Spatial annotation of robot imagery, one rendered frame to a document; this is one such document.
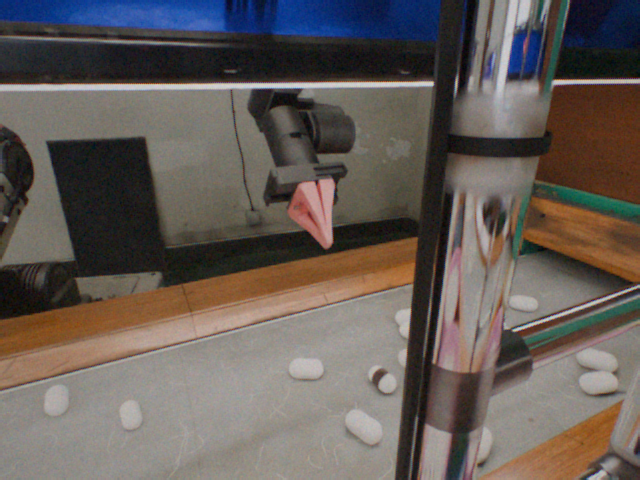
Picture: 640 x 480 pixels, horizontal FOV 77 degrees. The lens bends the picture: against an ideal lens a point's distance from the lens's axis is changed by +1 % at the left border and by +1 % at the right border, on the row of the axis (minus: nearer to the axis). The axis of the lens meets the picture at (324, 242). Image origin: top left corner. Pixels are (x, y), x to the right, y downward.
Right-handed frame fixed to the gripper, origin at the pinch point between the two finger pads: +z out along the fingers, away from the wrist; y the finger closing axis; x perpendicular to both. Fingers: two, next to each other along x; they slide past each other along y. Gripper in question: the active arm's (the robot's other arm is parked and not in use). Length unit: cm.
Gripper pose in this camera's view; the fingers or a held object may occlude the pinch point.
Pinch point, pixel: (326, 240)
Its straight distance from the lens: 48.8
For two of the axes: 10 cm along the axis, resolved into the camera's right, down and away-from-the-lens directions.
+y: 9.0, -1.6, 4.0
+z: 3.3, 8.6, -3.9
